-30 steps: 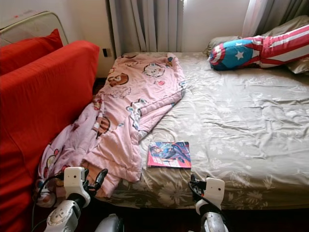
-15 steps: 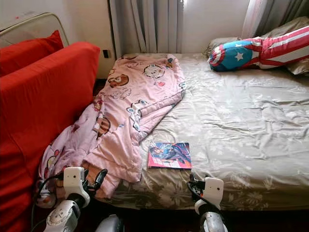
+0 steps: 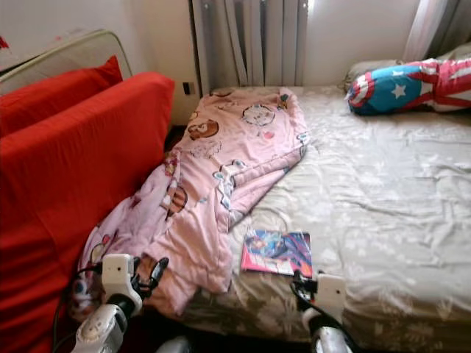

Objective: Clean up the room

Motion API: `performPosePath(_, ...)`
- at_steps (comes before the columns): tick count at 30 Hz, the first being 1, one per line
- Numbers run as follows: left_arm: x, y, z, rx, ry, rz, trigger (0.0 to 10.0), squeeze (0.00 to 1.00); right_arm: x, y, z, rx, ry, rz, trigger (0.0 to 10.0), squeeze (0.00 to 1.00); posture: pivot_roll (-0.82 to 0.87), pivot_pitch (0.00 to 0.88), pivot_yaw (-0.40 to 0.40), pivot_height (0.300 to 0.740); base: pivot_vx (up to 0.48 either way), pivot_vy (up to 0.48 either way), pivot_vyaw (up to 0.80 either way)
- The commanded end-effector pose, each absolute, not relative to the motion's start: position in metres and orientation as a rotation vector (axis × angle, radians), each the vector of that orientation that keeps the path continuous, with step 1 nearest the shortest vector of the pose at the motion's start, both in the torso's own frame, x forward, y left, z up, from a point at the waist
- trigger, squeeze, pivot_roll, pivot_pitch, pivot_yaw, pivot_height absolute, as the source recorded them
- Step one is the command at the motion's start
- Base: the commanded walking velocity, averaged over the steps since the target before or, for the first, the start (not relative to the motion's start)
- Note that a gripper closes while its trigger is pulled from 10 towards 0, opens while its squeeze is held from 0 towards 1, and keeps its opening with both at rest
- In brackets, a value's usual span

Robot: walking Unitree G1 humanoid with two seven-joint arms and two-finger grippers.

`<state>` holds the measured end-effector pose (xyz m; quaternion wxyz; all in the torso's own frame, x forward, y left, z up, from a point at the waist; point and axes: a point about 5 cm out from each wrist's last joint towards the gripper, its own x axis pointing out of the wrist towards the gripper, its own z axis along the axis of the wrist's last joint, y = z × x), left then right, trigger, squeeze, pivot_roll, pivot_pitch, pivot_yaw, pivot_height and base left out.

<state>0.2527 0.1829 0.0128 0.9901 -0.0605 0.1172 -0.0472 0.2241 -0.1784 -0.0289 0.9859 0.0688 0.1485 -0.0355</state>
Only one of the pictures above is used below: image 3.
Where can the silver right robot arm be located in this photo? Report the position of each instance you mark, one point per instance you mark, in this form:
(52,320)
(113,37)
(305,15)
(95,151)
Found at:
(330,340)

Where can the pink blue comic book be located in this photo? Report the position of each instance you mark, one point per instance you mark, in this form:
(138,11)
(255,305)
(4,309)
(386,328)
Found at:
(276,254)

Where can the bed with beige floral sheet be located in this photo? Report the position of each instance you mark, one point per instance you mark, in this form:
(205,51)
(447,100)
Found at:
(390,198)

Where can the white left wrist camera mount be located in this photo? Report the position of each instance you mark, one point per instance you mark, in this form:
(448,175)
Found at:
(119,276)

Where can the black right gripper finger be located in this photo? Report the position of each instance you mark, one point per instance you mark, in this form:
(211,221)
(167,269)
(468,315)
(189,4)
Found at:
(314,276)
(296,279)

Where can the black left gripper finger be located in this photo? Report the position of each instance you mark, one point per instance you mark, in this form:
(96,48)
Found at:
(160,271)

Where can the pink cartoon print blanket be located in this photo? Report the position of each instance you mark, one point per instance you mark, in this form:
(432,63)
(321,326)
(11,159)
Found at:
(228,165)

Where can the beige floral pillow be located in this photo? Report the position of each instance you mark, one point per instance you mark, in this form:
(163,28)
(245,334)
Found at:
(364,68)

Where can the pale pinkish side curtain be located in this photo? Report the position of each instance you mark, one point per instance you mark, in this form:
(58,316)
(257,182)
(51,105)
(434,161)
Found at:
(438,29)

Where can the grey pleated curtain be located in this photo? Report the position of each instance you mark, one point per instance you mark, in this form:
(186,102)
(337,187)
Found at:
(250,40)

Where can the black wall socket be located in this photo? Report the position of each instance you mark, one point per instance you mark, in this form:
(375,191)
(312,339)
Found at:
(188,87)

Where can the red pointed-corner cushion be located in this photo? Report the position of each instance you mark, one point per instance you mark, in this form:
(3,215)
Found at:
(59,92)

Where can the red hanging tassel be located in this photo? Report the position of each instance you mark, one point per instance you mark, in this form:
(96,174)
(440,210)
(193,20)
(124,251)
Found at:
(4,43)

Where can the grey upright mattress with piping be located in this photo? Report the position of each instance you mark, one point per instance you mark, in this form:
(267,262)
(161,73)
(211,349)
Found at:
(81,50)

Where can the blue red star shield pillow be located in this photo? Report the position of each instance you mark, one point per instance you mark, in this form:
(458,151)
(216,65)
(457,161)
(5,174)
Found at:
(397,90)

